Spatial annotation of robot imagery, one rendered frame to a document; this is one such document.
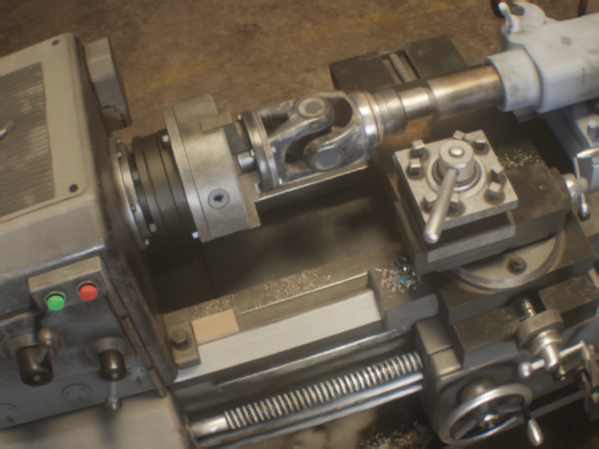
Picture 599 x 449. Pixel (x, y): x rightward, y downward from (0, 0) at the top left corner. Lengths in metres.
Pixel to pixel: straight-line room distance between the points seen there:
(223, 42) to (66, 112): 2.15
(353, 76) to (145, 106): 1.47
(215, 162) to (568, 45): 0.72
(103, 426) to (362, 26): 2.25
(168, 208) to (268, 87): 1.81
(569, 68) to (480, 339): 0.54
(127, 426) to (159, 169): 0.48
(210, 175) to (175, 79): 1.97
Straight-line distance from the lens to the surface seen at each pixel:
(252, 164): 1.66
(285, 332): 1.75
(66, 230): 1.38
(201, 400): 1.88
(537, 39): 1.79
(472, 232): 1.57
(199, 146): 1.56
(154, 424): 1.73
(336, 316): 1.76
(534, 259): 1.69
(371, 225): 2.02
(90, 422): 1.75
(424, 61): 2.14
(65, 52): 1.64
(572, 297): 1.74
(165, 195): 1.60
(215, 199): 1.58
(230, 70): 3.49
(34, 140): 1.49
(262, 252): 2.00
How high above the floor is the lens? 2.32
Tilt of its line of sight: 52 degrees down
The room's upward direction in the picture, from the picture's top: 12 degrees counter-clockwise
